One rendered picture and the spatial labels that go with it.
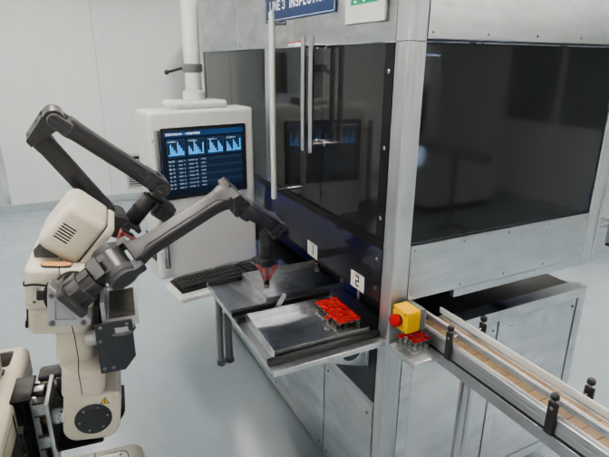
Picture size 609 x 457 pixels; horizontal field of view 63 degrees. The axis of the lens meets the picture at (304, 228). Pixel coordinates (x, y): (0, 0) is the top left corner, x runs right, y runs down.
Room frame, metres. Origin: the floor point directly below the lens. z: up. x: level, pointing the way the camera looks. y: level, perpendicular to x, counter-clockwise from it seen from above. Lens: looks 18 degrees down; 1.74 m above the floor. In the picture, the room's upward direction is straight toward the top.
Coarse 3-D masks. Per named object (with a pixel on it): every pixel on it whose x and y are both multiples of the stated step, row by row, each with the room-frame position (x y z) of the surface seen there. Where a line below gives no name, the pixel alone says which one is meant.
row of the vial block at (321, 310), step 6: (318, 306) 1.58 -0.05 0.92; (324, 306) 1.57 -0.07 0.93; (318, 312) 1.58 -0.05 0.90; (324, 312) 1.54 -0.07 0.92; (330, 312) 1.53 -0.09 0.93; (336, 318) 1.48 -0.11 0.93; (336, 324) 1.47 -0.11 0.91; (342, 324) 1.45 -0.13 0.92; (336, 330) 1.46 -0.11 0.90; (342, 330) 1.45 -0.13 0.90
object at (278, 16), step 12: (276, 0) 2.18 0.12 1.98; (288, 0) 2.08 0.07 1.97; (300, 0) 1.98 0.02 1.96; (312, 0) 1.90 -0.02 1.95; (324, 0) 1.82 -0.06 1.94; (336, 0) 1.75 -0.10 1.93; (276, 12) 2.18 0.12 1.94; (288, 12) 2.08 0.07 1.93; (300, 12) 1.98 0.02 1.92; (312, 12) 1.90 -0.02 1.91; (324, 12) 1.82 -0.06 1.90
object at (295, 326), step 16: (304, 304) 1.63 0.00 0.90; (256, 320) 1.55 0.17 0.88; (272, 320) 1.55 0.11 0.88; (288, 320) 1.55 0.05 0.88; (304, 320) 1.55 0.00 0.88; (320, 320) 1.55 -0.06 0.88; (256, 336) 1.44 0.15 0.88; (272, 336) 1.44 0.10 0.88; (288, 336) 1.44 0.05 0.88; (304, 336) 1.44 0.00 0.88; (320, 336) 1.44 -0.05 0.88; (336, 336) 1.40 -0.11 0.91; (272, 352) 1.32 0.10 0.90; (288, 352) 1.32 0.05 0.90
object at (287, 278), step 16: (256, 272) 1.91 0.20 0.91; (288, 272) 1.97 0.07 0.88; (304, 272) 1.97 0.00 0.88; (320, 272) 1.97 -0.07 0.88; (256, 288) 1.74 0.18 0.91; (272, 288) 1.81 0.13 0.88; (288, 288) 1.81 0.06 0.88; (304, 288) 1.81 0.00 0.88; (320, 288) 1.76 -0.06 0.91; (336, 288) 1.79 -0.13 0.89
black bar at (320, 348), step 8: (352, 336) 1.41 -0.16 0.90; (360, 336) 1.42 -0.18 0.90; (368, 336) 1.43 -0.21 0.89; (376, 336) 1.44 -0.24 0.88; (328, 344) 1.37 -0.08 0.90; (336, 344) 1.37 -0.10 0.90; (344, 344) 1.39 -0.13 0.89; (296, 352) 1.32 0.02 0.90; (304, 352) 1.32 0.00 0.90; (312, 352) 1.33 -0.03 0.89; (320, 352) 1.35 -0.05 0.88; (272, 360) 1.28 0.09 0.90; (280, 360) 1.29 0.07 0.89; (288, 360) 1.30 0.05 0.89
